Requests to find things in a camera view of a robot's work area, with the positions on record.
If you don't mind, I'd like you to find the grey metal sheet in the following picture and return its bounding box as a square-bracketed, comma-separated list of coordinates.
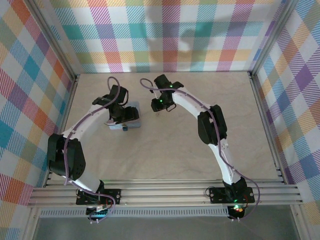
[32, 216, 301, 240]

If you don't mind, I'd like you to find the aluminium side rail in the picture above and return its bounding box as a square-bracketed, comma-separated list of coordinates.
[248, 71, 288, 185]
[42, 73, 80, 188]

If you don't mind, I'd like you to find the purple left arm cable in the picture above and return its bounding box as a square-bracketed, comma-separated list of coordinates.
[63, 76, 129, 225]

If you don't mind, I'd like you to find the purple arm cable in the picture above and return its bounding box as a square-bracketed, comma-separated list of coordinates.
[139, 77, 261, 222]
[63, 76, 129, 225]

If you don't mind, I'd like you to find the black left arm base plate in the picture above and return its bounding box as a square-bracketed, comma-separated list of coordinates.
[75, 188, 123, 206]

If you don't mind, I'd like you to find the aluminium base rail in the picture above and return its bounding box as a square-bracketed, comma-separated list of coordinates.
[27, 178, 305, 208]

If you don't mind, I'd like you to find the aluminium frame post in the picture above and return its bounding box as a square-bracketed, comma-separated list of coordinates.
[29, 0, 80, 83]
[248, 0, 300, 77]

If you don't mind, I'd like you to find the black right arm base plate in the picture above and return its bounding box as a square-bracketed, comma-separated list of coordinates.
[209, 186, 255, 204]

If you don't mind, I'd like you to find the grey slotted cable duct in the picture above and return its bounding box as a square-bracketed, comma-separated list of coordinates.
[39, 208, 230, 218]

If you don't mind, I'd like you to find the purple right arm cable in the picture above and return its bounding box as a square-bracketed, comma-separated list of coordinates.
[139, 77, 261, 222]

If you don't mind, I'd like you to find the aluminium frame leg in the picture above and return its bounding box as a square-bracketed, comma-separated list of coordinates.
[291, 203, 310, 240]
[23, 206, 42, 240]

